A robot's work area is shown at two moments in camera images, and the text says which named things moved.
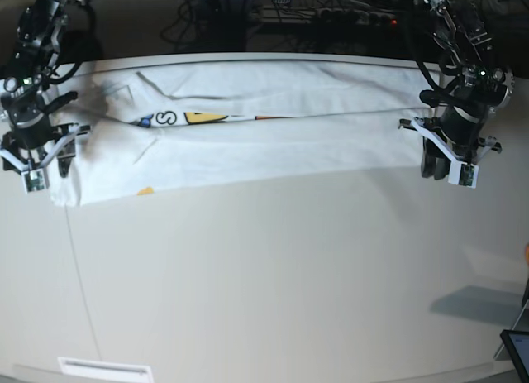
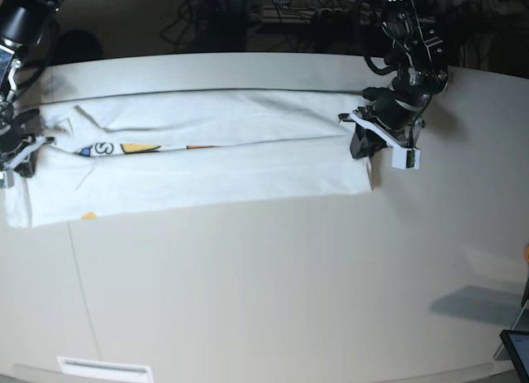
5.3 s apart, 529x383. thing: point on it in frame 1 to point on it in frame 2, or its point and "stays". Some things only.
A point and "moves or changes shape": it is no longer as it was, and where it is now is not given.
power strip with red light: (331, 17) stays
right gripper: (461, 130) to (395, 113)
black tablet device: (517, 342) stays
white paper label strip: (84, 368) stays
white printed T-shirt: (163, 128) moves or changes shape
